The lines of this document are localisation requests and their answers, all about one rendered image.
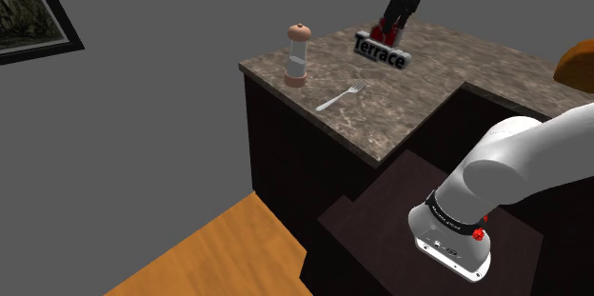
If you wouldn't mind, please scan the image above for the dark brown kitchen cabinet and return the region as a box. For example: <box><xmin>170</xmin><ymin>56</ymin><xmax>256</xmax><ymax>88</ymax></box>
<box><xmin>243</xmin><ymin>73</ymin><xmax>594</xmax><ymax>296</ymax></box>

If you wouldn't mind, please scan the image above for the silver fork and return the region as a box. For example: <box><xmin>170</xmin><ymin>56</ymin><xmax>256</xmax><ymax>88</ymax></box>
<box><xmin>314</xmin><ymin>79</ymin><xmax>368</xmax><ymax>113</ymax></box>

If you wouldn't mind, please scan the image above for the dark robot stand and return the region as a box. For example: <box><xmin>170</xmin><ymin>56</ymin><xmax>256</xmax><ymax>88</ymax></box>
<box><xmin>317</xmin><ymin>148</ymin><xmax>545</xmax><ymax>296</ymax></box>

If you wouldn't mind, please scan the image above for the clear grinder with tan caps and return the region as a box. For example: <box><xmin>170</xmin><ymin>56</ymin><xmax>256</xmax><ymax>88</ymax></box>
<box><xmin>283</xmin><ymin>22</ymin><xmax>313</xmax><ymax>89</ymax></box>

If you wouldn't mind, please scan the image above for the grey word sign red back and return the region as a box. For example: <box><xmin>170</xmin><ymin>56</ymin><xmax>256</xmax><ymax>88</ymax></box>
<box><xmin>352</xmin><ymin>17</ymin><xmax>413</xmax><ymax>71</ymax></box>

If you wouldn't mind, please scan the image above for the orange-brown round object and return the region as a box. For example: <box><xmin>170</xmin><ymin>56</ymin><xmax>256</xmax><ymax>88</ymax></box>
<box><xmin>552</xmin><ymin>39</ymin><xmax>594</xmax><ymax>95</ymax></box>

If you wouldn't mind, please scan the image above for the black framed wall picture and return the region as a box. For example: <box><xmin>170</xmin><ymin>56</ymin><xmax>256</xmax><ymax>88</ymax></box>
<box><xmin>0</xmin><ymin>0</ymin><xmax>86</xmax><ymax>67</ymax></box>

